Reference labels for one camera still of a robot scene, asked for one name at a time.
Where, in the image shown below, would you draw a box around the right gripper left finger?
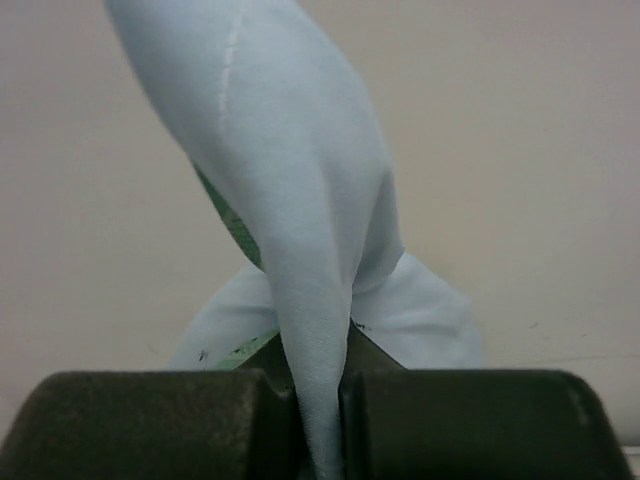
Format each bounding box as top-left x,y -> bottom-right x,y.
1,339 -> 306,479

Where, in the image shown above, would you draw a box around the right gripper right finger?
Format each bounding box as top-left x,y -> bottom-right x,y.
339,324 -> 633,480

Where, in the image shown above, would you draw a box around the blue green pillowcase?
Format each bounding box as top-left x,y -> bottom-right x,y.
106,1 -> 481,479

